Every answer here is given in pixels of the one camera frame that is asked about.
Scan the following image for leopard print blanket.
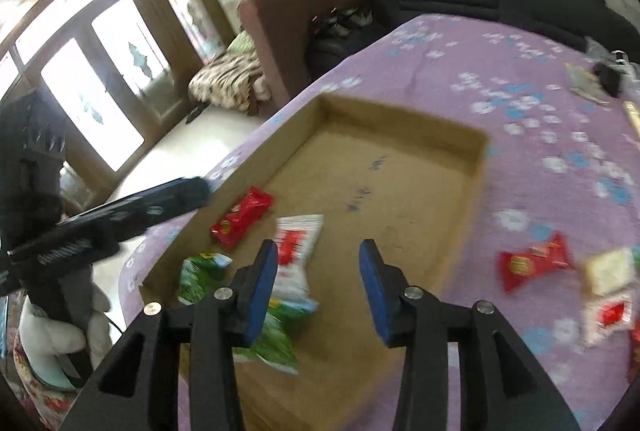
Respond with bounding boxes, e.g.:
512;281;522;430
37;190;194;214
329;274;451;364
188;51;271;114

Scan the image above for yellow biscuit packet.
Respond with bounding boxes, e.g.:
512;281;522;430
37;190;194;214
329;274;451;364
584;247;636;298

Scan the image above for shallow cardboard box tray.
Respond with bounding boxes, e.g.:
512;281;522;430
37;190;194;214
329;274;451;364
141;94;489;430

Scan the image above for black sofa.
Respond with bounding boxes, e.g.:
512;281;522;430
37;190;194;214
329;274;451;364
304;0;640;77

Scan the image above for white plush toy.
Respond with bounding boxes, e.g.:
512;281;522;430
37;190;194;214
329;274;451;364
18;284;112;392

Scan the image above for green booklet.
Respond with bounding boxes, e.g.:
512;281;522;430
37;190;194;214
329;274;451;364
565;63;610;106

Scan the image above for small green pea bag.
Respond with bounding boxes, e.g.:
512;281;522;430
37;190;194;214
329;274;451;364
177;253;232;305

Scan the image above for purple floral tablecloth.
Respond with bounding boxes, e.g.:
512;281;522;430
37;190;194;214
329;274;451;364
210;15;639;430

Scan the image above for white red candy packet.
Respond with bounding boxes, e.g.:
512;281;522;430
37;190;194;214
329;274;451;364
271;214;324;314

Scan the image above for green pillow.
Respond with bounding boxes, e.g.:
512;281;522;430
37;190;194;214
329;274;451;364
227;30;255;54

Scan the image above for cream tube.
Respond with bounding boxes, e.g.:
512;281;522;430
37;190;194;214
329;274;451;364
623;101;640;138

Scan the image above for dark red peanut bag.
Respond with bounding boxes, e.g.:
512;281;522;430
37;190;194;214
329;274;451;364
627;318;640;383

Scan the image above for brown armchair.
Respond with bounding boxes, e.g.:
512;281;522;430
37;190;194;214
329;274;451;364
236;0;363;108

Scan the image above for large green pea snack bag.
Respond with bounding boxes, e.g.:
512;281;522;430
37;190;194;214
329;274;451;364
233;298;319;375

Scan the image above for red snack packet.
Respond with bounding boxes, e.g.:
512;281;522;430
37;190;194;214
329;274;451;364
209;188;274;250
498;232;575;293

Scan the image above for wooden glass door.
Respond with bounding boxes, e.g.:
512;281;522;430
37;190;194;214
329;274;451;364
1;0;234;208

